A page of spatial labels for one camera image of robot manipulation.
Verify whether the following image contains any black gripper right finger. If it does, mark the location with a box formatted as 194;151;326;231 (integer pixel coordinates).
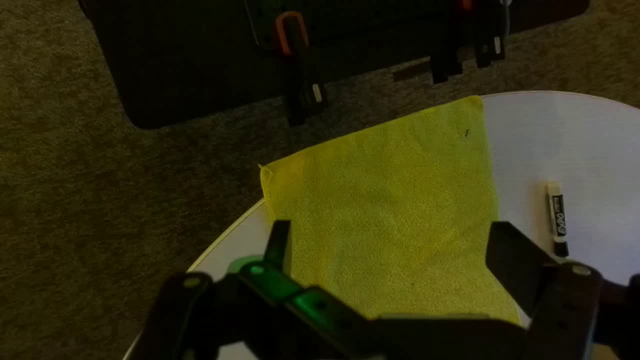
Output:
485;221;640;360

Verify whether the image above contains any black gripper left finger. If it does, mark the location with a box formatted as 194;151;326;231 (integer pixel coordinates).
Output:
142;219;401;360

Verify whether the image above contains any black white dry-erase marker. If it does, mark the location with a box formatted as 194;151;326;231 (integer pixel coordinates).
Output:
543;176;572;261

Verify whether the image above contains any yellow microfiber towel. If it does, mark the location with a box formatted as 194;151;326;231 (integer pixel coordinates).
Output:
257;94;525;329

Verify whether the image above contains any black clamp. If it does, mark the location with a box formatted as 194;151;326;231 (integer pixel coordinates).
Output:
282;50;329;128
428;0;465;86

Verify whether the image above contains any orange handled clamp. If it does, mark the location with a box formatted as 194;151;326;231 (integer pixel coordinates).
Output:
273;10;312;61

